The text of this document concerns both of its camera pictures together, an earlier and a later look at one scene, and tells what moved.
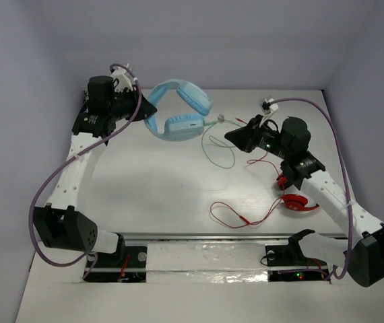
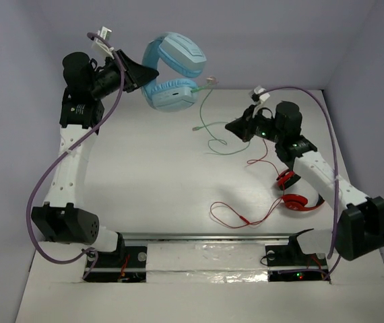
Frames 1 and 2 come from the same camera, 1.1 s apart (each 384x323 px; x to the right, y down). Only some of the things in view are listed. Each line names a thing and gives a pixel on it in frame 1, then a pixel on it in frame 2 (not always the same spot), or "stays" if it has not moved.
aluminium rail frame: x=205 y=237 stays
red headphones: x=293 y=201 stays
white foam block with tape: x=205 y=263 stays
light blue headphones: x=184 y=127 -> x=177 y=58
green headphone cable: x=220 y=119 -> x=194 y=128
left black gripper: x=135 y=104 -> x=126 y=71
